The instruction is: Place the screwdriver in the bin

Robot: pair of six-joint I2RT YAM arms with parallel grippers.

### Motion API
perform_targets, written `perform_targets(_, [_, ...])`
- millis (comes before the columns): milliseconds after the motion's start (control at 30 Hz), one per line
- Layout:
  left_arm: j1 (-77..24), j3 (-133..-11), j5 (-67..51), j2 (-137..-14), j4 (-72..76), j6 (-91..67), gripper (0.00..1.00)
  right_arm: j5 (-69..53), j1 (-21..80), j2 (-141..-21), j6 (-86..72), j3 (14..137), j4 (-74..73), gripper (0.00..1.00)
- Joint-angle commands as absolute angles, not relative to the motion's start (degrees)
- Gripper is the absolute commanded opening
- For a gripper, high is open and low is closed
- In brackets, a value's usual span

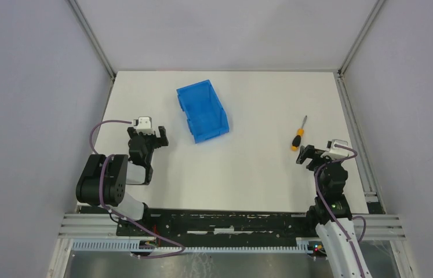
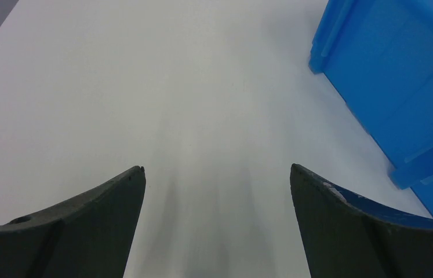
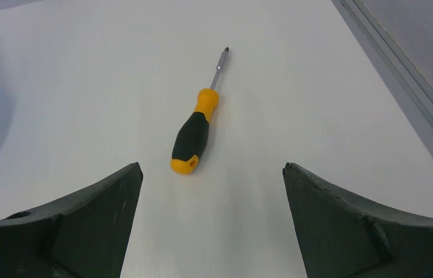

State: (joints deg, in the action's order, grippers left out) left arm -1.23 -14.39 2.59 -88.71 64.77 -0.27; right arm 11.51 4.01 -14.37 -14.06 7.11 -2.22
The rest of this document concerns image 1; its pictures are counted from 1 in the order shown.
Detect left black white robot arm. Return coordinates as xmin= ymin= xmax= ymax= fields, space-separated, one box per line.
xmin=75 ymin=126 xmax=169 ymax=221

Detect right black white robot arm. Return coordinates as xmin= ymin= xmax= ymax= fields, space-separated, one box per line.
xmin=296 ymin=140 xmax=372 ymax=277

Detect blue plastic storage bin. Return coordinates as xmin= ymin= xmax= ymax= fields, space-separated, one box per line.
xmin=176 ymin=80 xmax=230 ymax=144

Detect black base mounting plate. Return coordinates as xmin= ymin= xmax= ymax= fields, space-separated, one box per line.
xmin=78 ymin=206 xmax=351 ymax=248

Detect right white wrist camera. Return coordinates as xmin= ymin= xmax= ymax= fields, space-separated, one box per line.
xmin=324 ymin=139 xmax=350 ymax=160

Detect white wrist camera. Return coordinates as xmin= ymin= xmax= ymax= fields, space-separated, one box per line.
xmin=132 ymin=116 xmax=154 ymax=135
xmin=324 ymin=139 xmax=350 ymax=160

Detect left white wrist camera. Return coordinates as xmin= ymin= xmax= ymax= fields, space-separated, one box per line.
xmin=132 ymin=116 xmax=154 ymax=135

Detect orange black handled screwdriver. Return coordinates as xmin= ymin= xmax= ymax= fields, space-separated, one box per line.
xmin=291 ymin=115 xmax=308 ymax=151

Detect right aluminium side rail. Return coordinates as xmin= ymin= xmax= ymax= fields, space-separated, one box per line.
xmin=334 ymin=70 xmax=386 ymax=214

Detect aluminium frame rail front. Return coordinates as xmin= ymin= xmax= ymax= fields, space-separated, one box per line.
xmin=59 ymin=214 xmax=406 ymax=241

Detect white slotted cable duct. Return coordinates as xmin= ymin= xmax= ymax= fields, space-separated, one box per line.
xmin=71 ymin=239 xmax=317 ymax=254

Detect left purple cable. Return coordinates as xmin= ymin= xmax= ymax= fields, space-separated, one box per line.
xmin=89 ymin=119 xmax=186 ymax=259

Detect left corner aluminium post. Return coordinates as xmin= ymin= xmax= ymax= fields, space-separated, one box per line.
xmin=66 ymin=0 xmax=117 ymax=82

